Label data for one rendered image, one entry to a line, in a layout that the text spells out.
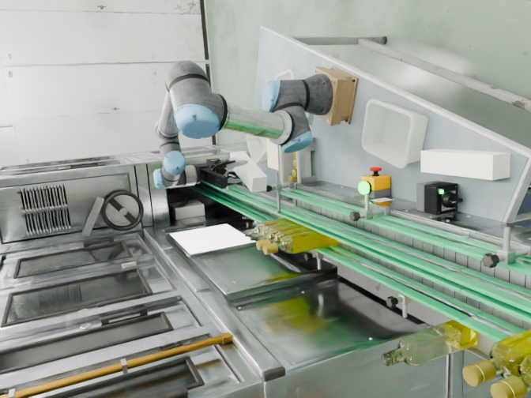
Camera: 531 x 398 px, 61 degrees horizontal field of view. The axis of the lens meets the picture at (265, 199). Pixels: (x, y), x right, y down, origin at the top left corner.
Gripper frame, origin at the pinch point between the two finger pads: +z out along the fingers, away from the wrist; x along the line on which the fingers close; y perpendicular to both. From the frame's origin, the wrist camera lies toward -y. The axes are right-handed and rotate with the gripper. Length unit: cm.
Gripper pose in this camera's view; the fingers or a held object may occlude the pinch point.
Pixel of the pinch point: (244, 170)
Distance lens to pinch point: 182.1
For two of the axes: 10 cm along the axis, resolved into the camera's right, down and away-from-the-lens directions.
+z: 9.1, -1.4, 3.9
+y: -4.1, -4.8, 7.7
